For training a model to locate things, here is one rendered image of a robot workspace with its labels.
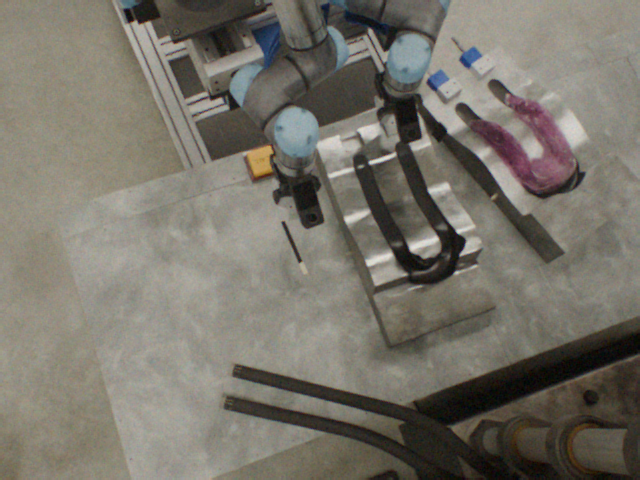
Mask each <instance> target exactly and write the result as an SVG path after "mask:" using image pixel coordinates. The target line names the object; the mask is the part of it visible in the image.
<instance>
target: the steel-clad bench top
mask: <svg viewBox="0 0 640 480"><path fill-rule="evenodd" d="M517 66H518V67H519V68H520V69H521V70H522V71H523V73H524V75H526V76H527V77H529V78H530V79H531V80H532V81H534V82H535V83H537V84H539V85H541V86H542V87H545V88H547V89H549V90H551V91H552V92H554V94H555V95H557V96H558V97H559V98H561V99H562V100H563V101H564V102H565V103H566V105H567V106H568V107H569V109H570V110H571V111H572V114H573V115H574V117H575V119H576V120H577V122H579V123H580V125H581V127H582V128H583V130H584V131H585V134H586V135H587V137H588V138H589V139H590V141H591V142H592V143H593V144H594V145H596V146H597V147H598V149H599V150H600V151H601V153H602V154H606V152H609V151H614V152H615V154H616V155H617V156H618V157H619V158H620V159H621V160H622V161H623V163H624V164H625V165H627V166H628V167H629V168H630V169H631V170H632V171H633V172H634V175H635V176H636V177H637V178H638V179H639V180H640V25H639V26H636V27H633V28H629V29H626V30H623V32H619V33H615V34H612V35H609V36H606V37H603V38H598V39H595V40H592V41H589V42H585V43H582V45H578V46H575V47H572V48H568V49H565V50H562V51H558V52H554V53H551V54H548V55H545V56H543V57H542V58H537V59H534V60H531V61H528V62H525V63H521V64H517ZM419 115H420V114H419ZM420 117H421V120H422V123H423V125H424V127H425V130H426V132H427V134H428V137H429V139H430V141H431V146H432V148H433V150H434V153H435V155H436V158H437V160H438V164H439V166H441V168H442V171H443V173H444V176H445V178H446V180H447V183H448V186H449V188H450V190H451V191H452V193H453V195H454V196H455V198H456V199H457V201H458V202H459V203H461V206H462V207H463V208H464V210H465V211H466V213H467V214H468V216H469V217H470V219H471V220H472V222H473V224H474V225H475V228H476V230H477V233H478V235H479V238H481V240H482V243H483V245H484V249H483V251H482V252H481V254H479V255H478V257H477V261H478V265H480V267H481V270H482V273H483V275H484V277H485V280H486V282H487V284H488V287H489V290H490V292H491V294H492V297H493V299H494V301H495V304H496V306H497V307H495V308H493V310H491V311H489V312H486V313H484V314H481V315H477V316H475V317H472V318H469V319H466V320H464V321H461V322H457V323H455V324H452V325H449V326H446V327H444V328H441V329H437V330H435V331H432V332H429V334H426V335H424V336H421V337H417V338H415V339H412V340H409V341H406V342H404V343H401V344H397V345H395V346H392V347H389V348H387V346H386V343H385V340H384V338H383V334H382V332H381V329H380V327H379V324H377V321H376V319H375V316H374V313H373V310H372V307H371V305H370V302H369V300H368V297H367V295H366V291H365V288H364V286H363V283H362V281H361V278H360V276H359V273H358V269H356V267H355V264H354V262H353V259H352V257H348V258H346V256H345V254H346V253H348V252H350V251H349V249H348V245H347V243H346V240H345V237H344V235H343V232H342V230H341V227H340V223H339V221H338V218H337V216H336V213H334V211H333V208H332V205H331V202H330V199H329V197H328V194H327V192H326V189H325V186H324V184H323V180H322V178H321V175H320V172H319V170H318V167H317V165H316V162H315V165H314V167H312V172H310V173H311V175H315V176H318V177H319V179H320V183H321V188H320V190H319V191H318V192H317V195H318V198H319V202H320V206H321V209H322V212H323V216H324V223H322V224H320V225H317V227H315V228H311V229H308V230H306V229H305V228H304V227H303V225H302V224H301V222H300V219H299V218H297V219H294V220H291V221H288V220H287V217H286V214H285V212H284V209H283V208H281V207H278V206H276V203H275V201H274V199H273V195H272V194H273V191H274V188H273V184H272V180H273V178H271V179H267V180H264V181H261V183H258V184H254V185H253V184H252V181H251V178H250V175H249V172H248V169H246V167H245V164H244V160H243V157H242V152H240V153H237V154H234V155H231V156H228V157H223V158H220V159H217V160H214V162H211V163H208V164H203V165H200V166H197V167H194V168H191V169H188V170H183V171H180V172H177V173H174V174H171V175H168V176H163V177H160V178H157V179H154V180H151V181H148V182H143V183H140V184H137V186H134V187H131V188H128V189H123V190H120V191H117V192H114V193H111V194H107V195H103V196H100V197H97V198H94V199H91V200H87V201H83V202H80V203H77V204H74V205H70V206H67V208H63V209H60V210H57V211H55V214H57V218H58V221H59V225H60V229H61V233H62V236H63V240H64V243H65V248H66V251H67V255H68V258H69V262H70V265H71V269H72V273H74V276H75V280H76V283H77V288H78V291H79V295H80V298H81V302H82V305H83V310H84V313H85V317H86V320H87V324H88V328H89V332H90V335H91V339H92V342H93V346H95V350H96V354H97V357H98V361H99V364H100V369H101V372H102V376H103V379H104V383H105V387H106V391H107V394H108V397H109V401H110V405H111V409H112V412H113V416H114V419H115V424H116V427H117V431H118V434H120V438H121V442H122V446H123V449H124V453H125V456H126V461H127V464H128V468H129V471H130V476H131V479H132V480H208V479H210V478H213V477H217V476H219V475H222V474H224V473H227V472H230V471H232V470H236V469H238V468H241V467H244V465H246V464H249V463H253V462H255V461H258V460H260V459H263V458H266V457H268V456H271V455H275V454H277V453H280V452H282V451H285V449H288V448H290V447H294V446H296V445H299V444H302V443H304V442H307V441H310V440H313V439H316V438H318V437H321V436H324V435H326V434H328V432H323V431H319V430H314V429H309V428H305V427H300V426H296V425H290V424H286V423H281V422H277V421H273V420H267V419H263V418H258V417H254V416H249V415H244V414H240V412H235V411H231V410H225V409H222V408H220V407H219V403H220V399H221V397H222V396H228V397H234V398H238V399H243V400H247V401H253V402H257V403H262V404H266V405H272V406H276V407H281V408H285V409H290V410H295V411H300V412H304V413H309V414H314V416H319V417H323V418H328V419H332V420H338V421H342V422H346V423H350V424H353V423H357V422H360V421H362V420H365V419H368V418H370V417H373V416H376V415H378V414H373V412H369V411H365V410H361V409H357V408H353V407H349V406H345V405H341V404H337V403H332V402H328V401H324V400H320V399H316V398H311V397H307V395H303V394H299V393H295V392H292V391H287V390H283V389H279V388H275V387H271V386H266V385H262V384H258V383H254V382H250V381H245V380H241V379H237V378H233V377H230V376H229V374H227V371H229V367H230V365H231V364H232V363H235V364H239V365H243V366H247V367H252V368H256V369H260V370H264V371H268V372H273V373H277V374H281V375H285V377H286V376H289V378H294V379H298V380H302V381H306V382H310V383H315V384H319V385H323V386H327V387H331V388H337V389H341V390H345V391H349V392H353V393H358V394H362V396H366V397H370V398H374V399H379V400H383V401H387V402H391V403H396V404H399V405H404V404H406V403H409V402H411V401H414V400H418V399H420V398H423V397H426V396H428V395H431V394H433V393H437V392H440V390H442V389H445V388H448V387H450V386H453V385H456V384H459V383H462V382H464V381H467V380H469V379H472V378H476V377H478V376H481V375H484V374H486V373H489V372H491V371H495V370H498V369H500V368H503V366H506V365H508V364H512V363H514V362H517V361H520V360H522V359H525V358H527V357H531V356H534V355H536V354H539V353H542V352H544V351H548V350H550V349H553V348H556V347H558V346H561V345H565V344H567V342H570V341H572V340H575V339H579V338H581V337H584V336H586V335H589V334H592V333H595V332H598V331H601V330H603V329H606V328H608V327H612V326H615V325H617V324H620V323H623V322H626V321H629V319H631V318H634V317H637V316H639V315H640V195H639V196H638V197H636V198H635V199H634V200H632V201H631V202H630V203H629V204H626V205H625V206H624V207H623V208H621V210H620V211H619V212H618V213H616V214H615V215H614V216H613V217H610V218H609V219H608V220H607V221H605V222H604V223H603V224H602V225H600V226H599V227H598V229H596V230H594V231H593V232H592V233H591V234H589V235H588V236H587V237H586V238H584V239H583V240H581V241H580V242H578V243H577V244H576V245H575V246H573V248H572V249H571V250H570V251H568V252H567V253H565V254H563V255H561V256H560V257H558V258H556V259H555V260H553V261H551V262H549V263H547V264H546V263H545V261H544V260H543V259H542V258H541V257H540V255H539V254H538V253H537V252H536V251H535V250H534V248H532V246H531V245H530V244H529V243H528V241H527V240H526V239H525V238H524V237H523V236H522V234H521V233H520V232H519V231H518V230H517V229H515V226H514V225H513V224H512V223H511V222H510V220H509V219H508V218H507V217H506V216H505V215H504V213H503V212H502V211H501V210H500V209H499V207H497V205H496V204H495V203H494V202H493V201H491V200H490V197H489V196H488V195H487V193H486V192H485V191H484V190H483V189H482V188H481V186H480V184H478V183H477V182H476V181H475V180H474V178H473V177H472V176H471V175H470V174H469V172H468V171H467V170H466V169H465V168H464V167H463V165H462V163H461V162H460V161H458V160H457V158H456V157H455V156H454V155H453V154H452V153H451V151H450V150H449V149H448V148H447V147H446V146H445V144H444V143H443V141H442V140H441V143H440V144H438V143H437V140H436V139H435V138H434V137H433V136H432V135H431V134H432V132H433V130H432V129H431V128H430V127H429V126H428V124H427V123H426V122H425V120H424V119H423V118H422V116H421V115H420ZM281 221H285V223H286V225H287V228H288V230H289V233H291V235H292V237H293V239H294V242H295V244H296V246H297V250H298V252H299V254H300V256H301V259H302V261H303V263H304V265H305V268H306V270H307V274H305V275H304V274H303V272H302V269H301V267H300V264H299V262H298V260H297V257H296V255H295V253H294V250H293V247H292V245H291V243H289V240H288V238H287V236H286V233H285V231H284V229H283V227H282V223H281Z"/></svg>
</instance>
